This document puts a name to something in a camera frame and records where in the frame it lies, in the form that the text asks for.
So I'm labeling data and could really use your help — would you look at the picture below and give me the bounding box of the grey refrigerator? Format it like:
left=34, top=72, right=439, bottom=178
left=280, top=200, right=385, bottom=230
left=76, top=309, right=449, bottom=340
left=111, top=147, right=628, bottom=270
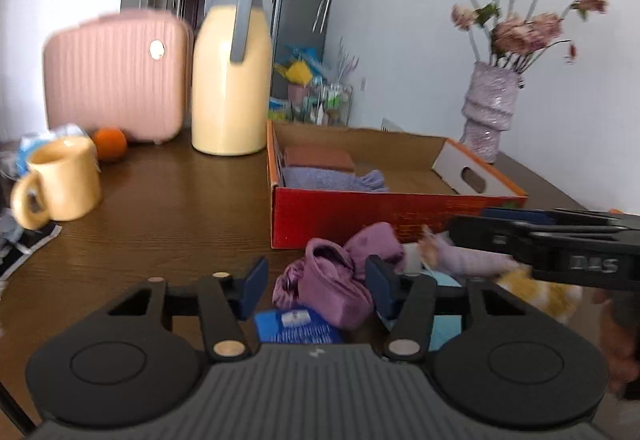
left=270, top=0, right=337, bottom=101

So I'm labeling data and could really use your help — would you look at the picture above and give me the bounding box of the cluttered wire rack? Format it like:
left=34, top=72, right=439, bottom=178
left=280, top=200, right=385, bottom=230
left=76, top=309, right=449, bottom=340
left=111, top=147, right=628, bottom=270
left=270, top=43, right=361, bottom=126

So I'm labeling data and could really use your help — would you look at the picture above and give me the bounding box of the person's right hand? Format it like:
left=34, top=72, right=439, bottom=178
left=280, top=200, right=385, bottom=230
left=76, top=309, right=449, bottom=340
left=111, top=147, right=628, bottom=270
left=594, top=289, right=640, bottom=402

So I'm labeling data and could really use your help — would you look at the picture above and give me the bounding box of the pink ribbed suitcase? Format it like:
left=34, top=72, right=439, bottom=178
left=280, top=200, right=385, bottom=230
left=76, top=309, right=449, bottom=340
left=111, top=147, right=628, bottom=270
left=41, top=9, right=195, bottom=145

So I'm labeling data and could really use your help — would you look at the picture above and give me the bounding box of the blue white plastic packet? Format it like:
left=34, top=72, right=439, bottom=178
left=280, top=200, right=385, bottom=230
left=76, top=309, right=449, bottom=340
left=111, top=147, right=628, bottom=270
left=15, top=123, right=96, bottom=176

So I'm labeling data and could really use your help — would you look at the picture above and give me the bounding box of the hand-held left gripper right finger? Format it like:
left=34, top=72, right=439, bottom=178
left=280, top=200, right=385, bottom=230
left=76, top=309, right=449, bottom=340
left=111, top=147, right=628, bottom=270
left=364, top=255, right=551, bottom=363

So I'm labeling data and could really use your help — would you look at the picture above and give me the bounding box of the light blue plush toy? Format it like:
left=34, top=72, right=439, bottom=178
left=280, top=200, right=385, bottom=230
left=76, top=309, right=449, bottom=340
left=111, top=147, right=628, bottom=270
left=377, top=269, right=467, bottom=353

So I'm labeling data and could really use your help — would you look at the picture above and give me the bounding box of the red cardboard box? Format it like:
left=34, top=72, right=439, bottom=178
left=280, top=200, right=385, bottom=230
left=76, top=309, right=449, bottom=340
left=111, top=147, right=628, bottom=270
left=266, top=119, right=528, bottom=250

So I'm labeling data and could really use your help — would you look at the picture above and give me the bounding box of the pink artificial flower bouquet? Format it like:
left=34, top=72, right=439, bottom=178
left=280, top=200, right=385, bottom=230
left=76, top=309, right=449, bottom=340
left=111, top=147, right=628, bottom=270
left=430, top=0, right=610, bottom=74

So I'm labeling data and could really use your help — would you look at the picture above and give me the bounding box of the brown sponge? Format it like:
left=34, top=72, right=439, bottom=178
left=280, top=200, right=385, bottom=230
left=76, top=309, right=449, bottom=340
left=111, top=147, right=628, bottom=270
left=283, top=144, right=356, bottom=172

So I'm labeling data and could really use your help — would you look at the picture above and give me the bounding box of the yellow thermos jug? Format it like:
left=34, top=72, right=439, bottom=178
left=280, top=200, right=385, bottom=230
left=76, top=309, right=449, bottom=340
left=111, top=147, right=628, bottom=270
left=191, top=0, right=273, bottom=156

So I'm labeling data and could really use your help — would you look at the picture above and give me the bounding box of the orange fruit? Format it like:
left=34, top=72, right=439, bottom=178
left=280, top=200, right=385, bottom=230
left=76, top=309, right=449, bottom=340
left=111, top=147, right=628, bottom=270
left=92, top=127, right=128, bottom=163

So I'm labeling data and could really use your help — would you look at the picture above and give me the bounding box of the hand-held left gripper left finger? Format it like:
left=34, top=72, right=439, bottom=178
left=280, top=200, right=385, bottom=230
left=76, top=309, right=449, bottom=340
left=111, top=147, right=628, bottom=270
left=105, top=255, right=271, bottom=363

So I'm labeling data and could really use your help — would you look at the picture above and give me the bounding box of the yellow white plush toy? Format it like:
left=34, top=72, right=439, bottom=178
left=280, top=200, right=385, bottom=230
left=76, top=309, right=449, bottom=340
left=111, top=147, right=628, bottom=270
left=495, top=267, right=583, bottom=326

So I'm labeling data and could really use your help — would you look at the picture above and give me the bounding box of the black white bag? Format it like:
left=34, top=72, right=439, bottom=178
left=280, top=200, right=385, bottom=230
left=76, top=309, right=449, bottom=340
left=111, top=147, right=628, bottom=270
left=0, top=205, right=63, bottom=282

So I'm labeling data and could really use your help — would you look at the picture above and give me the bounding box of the lilac folded towel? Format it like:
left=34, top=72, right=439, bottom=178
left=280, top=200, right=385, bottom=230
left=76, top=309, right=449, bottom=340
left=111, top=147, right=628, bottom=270
left=281, top=165, right=390, bottom=193

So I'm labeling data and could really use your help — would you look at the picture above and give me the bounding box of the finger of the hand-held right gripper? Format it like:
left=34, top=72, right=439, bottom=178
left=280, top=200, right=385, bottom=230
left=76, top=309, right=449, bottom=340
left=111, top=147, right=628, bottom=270
left=447, top=215, right=640, bottom=266
left=481, top=207, right=640, bottom=227

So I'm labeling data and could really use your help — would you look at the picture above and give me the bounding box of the lilac plush toy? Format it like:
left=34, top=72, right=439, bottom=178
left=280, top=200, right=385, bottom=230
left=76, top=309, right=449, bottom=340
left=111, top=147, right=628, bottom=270
left=417, top=225, right=518, bottom=277

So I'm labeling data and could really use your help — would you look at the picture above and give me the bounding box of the lilac glitter vase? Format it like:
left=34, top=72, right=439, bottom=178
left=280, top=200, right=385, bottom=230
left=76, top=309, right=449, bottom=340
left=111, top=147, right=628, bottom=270
left=459, top=61, right=523, bottom=164

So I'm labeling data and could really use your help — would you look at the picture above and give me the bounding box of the yellow mug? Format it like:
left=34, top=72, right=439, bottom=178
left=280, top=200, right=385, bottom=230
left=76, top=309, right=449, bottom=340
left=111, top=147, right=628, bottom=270
left=10, top=136, right=103, bottom=230

